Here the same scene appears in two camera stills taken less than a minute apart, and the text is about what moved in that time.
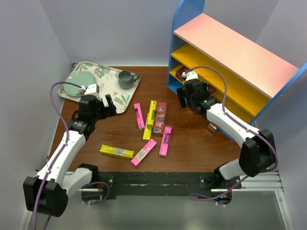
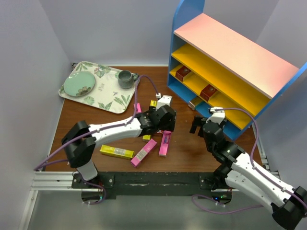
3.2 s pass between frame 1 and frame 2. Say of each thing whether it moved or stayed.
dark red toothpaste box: stayed
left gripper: moved
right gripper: moved
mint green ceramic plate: stayed
